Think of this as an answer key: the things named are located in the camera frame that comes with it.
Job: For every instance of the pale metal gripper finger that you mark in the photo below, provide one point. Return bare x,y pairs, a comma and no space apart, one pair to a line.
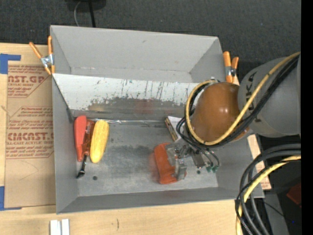
181,171
175,154

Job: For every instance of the orange-red cup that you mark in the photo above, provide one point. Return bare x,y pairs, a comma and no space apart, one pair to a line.
163,166

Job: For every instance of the white and brown box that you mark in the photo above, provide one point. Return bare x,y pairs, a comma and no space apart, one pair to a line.
173,126

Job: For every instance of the yellow toy corn cob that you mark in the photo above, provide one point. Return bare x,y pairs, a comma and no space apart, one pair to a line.
99,141

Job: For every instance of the red tool with black tip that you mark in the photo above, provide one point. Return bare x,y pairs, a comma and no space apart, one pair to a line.
80,136

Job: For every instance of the grey metal bin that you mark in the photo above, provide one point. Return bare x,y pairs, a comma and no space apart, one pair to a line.
132,57

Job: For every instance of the brown cardboard board, red print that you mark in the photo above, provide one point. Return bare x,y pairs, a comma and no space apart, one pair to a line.
29,177

